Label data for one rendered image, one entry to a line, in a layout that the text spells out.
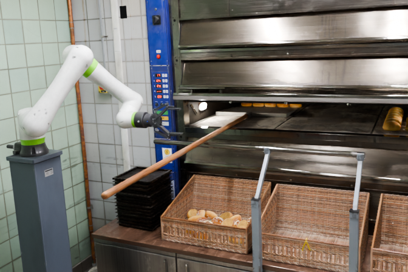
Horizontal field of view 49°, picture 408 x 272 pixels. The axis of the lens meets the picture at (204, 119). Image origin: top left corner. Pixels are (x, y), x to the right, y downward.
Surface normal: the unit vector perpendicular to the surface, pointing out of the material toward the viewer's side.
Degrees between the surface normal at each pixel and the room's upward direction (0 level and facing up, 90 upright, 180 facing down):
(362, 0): 90
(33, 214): 90
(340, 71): 70
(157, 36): 90
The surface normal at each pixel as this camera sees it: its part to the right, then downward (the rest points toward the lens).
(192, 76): -0.41, -0.17
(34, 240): -0.46, 0.18
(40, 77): 0.90, 0.04
